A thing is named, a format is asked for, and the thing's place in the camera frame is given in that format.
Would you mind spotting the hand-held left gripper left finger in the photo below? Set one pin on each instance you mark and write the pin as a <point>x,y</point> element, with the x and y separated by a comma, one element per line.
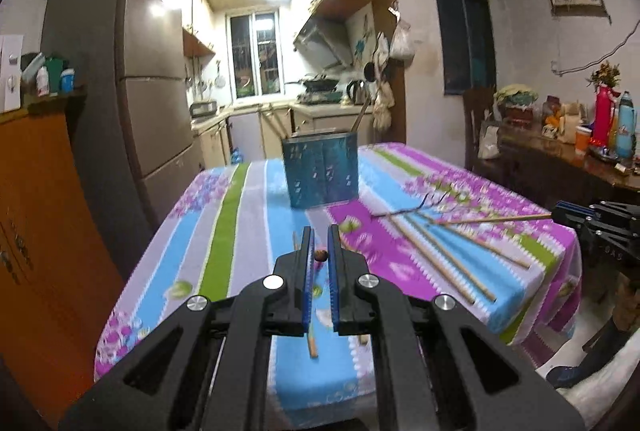
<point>307,281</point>

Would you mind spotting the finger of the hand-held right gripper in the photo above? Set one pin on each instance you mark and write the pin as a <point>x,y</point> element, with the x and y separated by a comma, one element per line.
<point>575,208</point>
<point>570,219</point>

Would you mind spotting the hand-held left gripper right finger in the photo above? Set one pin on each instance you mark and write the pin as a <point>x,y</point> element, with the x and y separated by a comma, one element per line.
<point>334,281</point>

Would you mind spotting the blue perforated utensil holder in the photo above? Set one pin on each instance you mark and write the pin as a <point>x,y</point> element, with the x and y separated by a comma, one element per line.
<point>320,171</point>

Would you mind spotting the dark wooden side table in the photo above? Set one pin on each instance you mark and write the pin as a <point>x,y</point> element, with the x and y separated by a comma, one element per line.
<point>540,166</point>

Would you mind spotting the orange cup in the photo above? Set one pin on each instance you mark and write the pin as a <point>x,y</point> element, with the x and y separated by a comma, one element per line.
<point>583,140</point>

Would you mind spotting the blue bottle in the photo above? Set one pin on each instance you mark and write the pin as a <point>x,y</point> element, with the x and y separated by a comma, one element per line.
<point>626,126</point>

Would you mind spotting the red thermos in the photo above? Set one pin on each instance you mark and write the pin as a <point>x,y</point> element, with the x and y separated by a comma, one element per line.
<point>605,116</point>

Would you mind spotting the pile of cloth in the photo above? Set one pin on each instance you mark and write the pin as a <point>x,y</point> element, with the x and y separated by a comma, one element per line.
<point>517,103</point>

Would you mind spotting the dried flowers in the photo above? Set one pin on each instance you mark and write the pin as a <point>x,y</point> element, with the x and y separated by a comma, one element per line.
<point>605,75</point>

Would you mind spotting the dark wooden chair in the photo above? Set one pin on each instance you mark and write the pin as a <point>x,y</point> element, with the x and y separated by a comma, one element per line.
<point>480,106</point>

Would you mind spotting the blue water jug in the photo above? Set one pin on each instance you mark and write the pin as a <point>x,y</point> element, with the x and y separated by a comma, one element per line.
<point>237,157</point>

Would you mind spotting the person's leg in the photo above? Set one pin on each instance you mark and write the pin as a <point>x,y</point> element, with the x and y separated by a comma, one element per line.
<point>565,376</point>

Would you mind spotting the hanging cloth bags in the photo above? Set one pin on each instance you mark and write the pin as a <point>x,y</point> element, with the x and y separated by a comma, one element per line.
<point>384,106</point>

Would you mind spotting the gas stove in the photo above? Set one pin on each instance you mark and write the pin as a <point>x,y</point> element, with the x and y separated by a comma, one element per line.
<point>320,98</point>

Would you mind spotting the electric kettle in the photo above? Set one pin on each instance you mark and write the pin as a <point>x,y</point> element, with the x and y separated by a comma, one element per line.
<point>356,93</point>

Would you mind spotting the black wok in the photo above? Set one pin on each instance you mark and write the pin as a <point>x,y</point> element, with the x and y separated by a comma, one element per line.
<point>320,84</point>

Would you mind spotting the toaster oven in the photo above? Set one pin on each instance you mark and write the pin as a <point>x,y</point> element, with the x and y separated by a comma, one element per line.
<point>202,109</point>

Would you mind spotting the dark window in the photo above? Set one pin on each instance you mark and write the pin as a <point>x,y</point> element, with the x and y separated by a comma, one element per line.
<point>462,26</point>

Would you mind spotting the kitchen window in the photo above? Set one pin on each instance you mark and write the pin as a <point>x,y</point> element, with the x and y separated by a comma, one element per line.
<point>252,56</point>

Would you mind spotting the hanging white plastic bag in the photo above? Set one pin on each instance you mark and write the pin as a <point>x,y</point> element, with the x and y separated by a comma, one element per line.
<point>402,43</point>

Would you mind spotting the steel range hood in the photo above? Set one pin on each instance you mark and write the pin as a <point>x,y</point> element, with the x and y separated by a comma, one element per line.
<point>322,41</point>

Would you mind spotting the orange wooden cabinet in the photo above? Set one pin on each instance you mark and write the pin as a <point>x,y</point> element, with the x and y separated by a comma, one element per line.
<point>45,236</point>

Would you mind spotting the grey refrigerator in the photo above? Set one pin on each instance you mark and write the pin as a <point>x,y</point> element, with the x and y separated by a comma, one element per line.
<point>150,61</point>

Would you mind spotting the blue lidded cup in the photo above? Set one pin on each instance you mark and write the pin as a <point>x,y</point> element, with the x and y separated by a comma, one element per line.
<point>67,81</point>

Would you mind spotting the green container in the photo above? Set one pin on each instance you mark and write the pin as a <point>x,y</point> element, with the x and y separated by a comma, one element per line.
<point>55,71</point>

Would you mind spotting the white bottle red label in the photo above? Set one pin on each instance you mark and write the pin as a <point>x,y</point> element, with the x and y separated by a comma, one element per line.
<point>42,82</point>

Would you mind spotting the clear plastic box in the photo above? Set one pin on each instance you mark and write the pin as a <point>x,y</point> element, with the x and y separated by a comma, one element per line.
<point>31,63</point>

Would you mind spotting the white microwave oven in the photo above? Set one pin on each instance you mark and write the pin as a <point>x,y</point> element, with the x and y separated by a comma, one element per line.
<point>10,76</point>

